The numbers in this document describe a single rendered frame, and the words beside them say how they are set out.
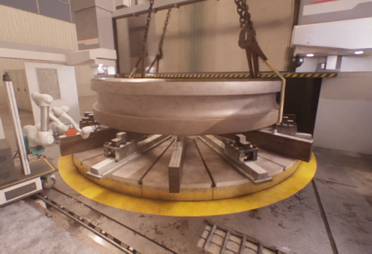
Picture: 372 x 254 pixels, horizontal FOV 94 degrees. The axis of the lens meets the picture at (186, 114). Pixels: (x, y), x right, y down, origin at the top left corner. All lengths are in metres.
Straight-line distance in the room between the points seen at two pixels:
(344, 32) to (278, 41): 2.10
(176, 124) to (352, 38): 2.88
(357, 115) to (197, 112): 4.03
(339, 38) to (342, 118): 2.60
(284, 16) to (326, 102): 2.40
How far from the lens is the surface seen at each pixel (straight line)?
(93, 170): 3.08
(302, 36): 3.55
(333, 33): 3.60
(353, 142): 5.92
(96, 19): 6.70
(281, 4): 5.66
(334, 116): 5.67
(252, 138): 4.12
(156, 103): 3.02
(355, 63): 4.64
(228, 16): 5.82
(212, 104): 3.00
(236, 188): 2.95
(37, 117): 6.96
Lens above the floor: 1.80
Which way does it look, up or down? 12 degrees down
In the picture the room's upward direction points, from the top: straight up
